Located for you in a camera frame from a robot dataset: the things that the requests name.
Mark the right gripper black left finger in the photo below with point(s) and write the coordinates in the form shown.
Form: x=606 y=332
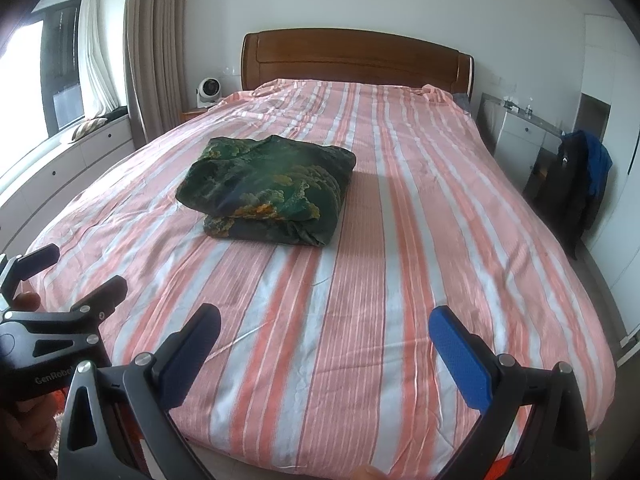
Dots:
x=96 y=444

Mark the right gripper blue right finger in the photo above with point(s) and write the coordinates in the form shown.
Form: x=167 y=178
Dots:
x=555 y=442

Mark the green patterned jacket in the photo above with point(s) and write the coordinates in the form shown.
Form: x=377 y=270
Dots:
x=275 y=190

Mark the dark clothes on chair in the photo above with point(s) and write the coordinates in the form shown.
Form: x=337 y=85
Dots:
x=566 y=191

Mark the orange stool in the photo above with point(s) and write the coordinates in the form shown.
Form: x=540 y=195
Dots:
x=499 y=468

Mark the white window bench cabinet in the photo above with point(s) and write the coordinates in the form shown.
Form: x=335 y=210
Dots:
x=44 y=189

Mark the sheer white curtain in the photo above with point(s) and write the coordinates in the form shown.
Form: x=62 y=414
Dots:
x=98 y=92

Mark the wooden nightstand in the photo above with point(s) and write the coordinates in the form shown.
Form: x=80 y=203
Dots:
x=190 y=114

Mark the white dresser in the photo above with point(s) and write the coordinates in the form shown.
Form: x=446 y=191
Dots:
x=515 y=138

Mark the white round fan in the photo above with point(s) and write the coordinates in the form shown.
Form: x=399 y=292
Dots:
x=208 y=92

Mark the beige curtain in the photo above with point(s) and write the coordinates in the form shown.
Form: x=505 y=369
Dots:
x=154 y=67

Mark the brown wooden headboard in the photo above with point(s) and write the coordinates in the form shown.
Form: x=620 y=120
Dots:
x=353 y=55

